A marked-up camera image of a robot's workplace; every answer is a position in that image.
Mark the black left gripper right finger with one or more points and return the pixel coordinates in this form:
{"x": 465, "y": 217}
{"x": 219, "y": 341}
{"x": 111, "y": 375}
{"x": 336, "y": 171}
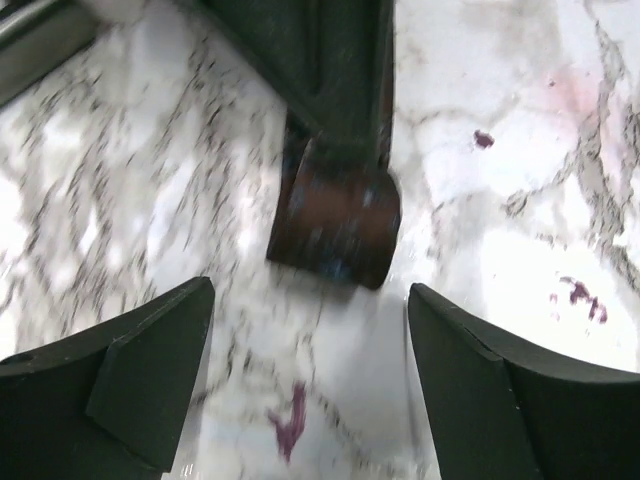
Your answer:
{"x": 503, "y": 408}

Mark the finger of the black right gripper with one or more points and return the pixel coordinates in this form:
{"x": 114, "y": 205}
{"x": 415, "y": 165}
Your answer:
{"x": 330, "y": 61}

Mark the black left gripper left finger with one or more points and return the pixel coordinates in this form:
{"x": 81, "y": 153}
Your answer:
{"x": 108, "y": 402}

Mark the dark brown blue floral tie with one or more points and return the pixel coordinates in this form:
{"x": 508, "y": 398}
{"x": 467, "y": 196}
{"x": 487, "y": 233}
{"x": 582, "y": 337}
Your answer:
{"x": 339, "y": 208}

